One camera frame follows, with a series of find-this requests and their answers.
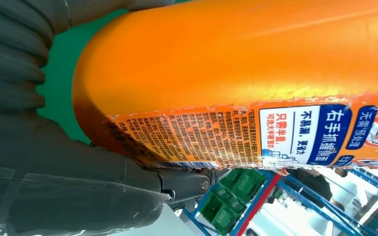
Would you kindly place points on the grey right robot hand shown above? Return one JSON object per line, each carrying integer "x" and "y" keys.
{"x": 62, "y": 182}

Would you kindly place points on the green table mat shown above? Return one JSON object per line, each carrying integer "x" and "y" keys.
{"x": 62, "y": 65}

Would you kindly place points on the green plastic crate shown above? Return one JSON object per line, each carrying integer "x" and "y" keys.
{"x": 244, "y": 184}
{"x": 221, "y": 215}

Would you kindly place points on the person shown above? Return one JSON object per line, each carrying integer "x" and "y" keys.
{"x": 309, "y": 187}

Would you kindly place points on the blue metal shelf frame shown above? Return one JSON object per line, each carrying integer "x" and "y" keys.
{"x": 306, "y": 197}

